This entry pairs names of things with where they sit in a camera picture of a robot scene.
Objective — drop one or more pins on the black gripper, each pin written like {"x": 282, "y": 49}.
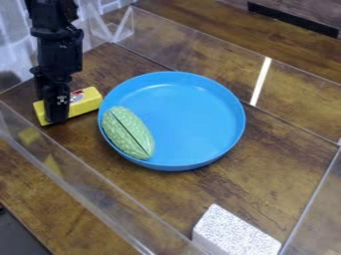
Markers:
{"x": 59, "y": 53}

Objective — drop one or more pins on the yellow block with label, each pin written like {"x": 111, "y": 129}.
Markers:
{"x": 85, "y": 100}

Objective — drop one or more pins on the blue round tray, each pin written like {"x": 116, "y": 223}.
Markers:
{"x": 194, "y": 116}

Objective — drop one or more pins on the white speckled foam block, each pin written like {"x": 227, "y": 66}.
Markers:
{"x": 223, "y": 234}

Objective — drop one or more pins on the green bitter gourd toy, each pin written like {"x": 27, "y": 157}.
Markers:
{"x": 128, "y": 133}

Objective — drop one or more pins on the clear acrylic corner bracket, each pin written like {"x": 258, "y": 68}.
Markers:
{"x": 111, "y": 32}

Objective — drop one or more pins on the clear acrylic front wall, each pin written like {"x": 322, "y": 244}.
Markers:
{"x": 150, "y": 235}

